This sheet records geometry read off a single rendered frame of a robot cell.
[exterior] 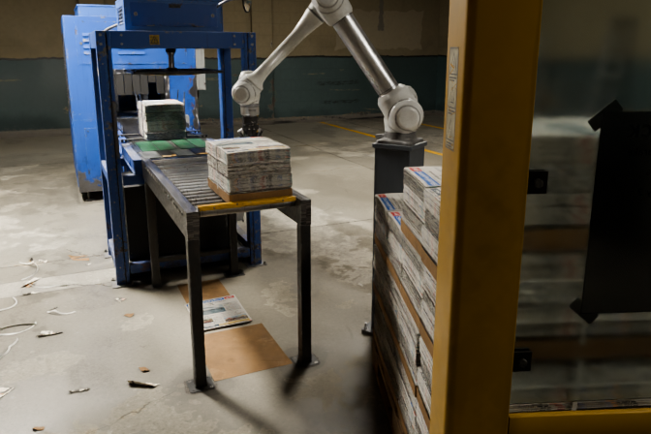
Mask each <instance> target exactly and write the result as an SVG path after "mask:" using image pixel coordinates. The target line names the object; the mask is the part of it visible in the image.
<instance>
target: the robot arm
mask: <svg viewBox="0 0 651 434"><path fill-rule="evenodd" d="M352 11H353V8H352V5H351V4H350V2H349V0H312V2H311V4H310V5H309V6H308V8H307V9H306V11H305V13H304V14H303V16H302V18H301V19H300V21H299V23H298V24H297V26H296V27H295V28H294V30H293V31H292V33H291V34H290V35H289V36H288V37H287V38H286V39H285V40H284V41H283V42H282V44H281V45H280V46H279V47H278V48H276V49H275V50H274V51H273V52H272V53H271V54H270V55H269V56H268V58H267V59H266V60H265V61H264V62H263V63H262V65H261V66H260V67H259V68H258V69H257V70H256V71H255V72H254V71H244V72H241V73H240V76H239V79H238V81H237V83H236V84H235V85H234V86H233V88H232V98H233V99H234V100H235V101H236V102H237V103H238V104H240V114H241V115H243V116H242V127H241V129H240V130H237V132H238V133H239V136H240V137H241V138H244V137H243V131H244V133H245V134H246V137H250V135H251V137H255V136H256V133H257V131H258V137H261V136H262V133H263V131H264V130H263V129H261V128H259V125H258V115H259V114H260V112H259V100H260V96H261V92H262V90H263V83H264V80H265V79H266V78H267V76H268V75H269V74H270V73H271V72H272V71H273V70H274V69H275V67H277V66H278V65H279V64H280V63H281V62H282V61H283V60H284V59H285V58H286V57H287V56H288V55H289V54H290V53H291V52H292V51H293V50H294V49H295V48H296V47H297V46H298V44H299V43H300V42H301V41H302V40H303V39H305V38H306V37H307V36H308V35H309V34H310V33H311V32H313V31H314V30H315V29H316V28H318V27H319V26H320V25H321V24H323V23H324V22H325V23H326V24H327V25H329V26H333V28H334V29H335V31H336V32H337V34H338V35H339V37H340V38H341V40H342V41H343V43H344V44H345V46H346V47H347V49H348V50H349V52H350V53H351V55H352V56H353V57H354V59H355V61H356V62H357V63H358V65H359V67H360V68H361V69H362V71H363V72H364V74H365V75H366V77H367V78H368V80H369V81H370V83H371V84H372V86H373V87H374V89H375V90H376V92H377V93H378V95H379V96H380V97H379V98H378V106H379V108H380V110H381V111H382V113H383V115H384V116H385V132H384V133H383V134H376V136H375V138H376V139H377V140H376V143H383V144H395V145H404V146H412V145H413V144H416V143H419V142H423V139H421V138H417V128H418V127H419V126H420V125H421V123H422V120H423V109H422V107H421V105H420V104H419V103H418V96H417V93H416V92H415V90H414V89H413V88H412V87H411V86H406V85H404V84H401V83H399V84H398V83H397V81H396V80H395V78H394V77H393V75H392V74H391V72H390V70H389V69H388V67H387V65H386V64H385V62H384V61H383V59H382V58H381V56H380V55H379V53H378V52H377V50H376V49H375V48H374V46H373V45H372V43H371V42H370V40H369V39H368V37H367V36H366V34H365V33H364V31H363V30H362V28H361V27H360V25H359V23H358V22H357V20H356V18H355V17H354V15H353V14H352Z"/></svg>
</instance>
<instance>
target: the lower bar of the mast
mask: <svg viewBox="0 0 651 434"><path fill-rule="evenodd" d="M508 434H651V408H638V409H612V410H584V411H558V412H534V413H511V414H509V422H508Z"/></svg>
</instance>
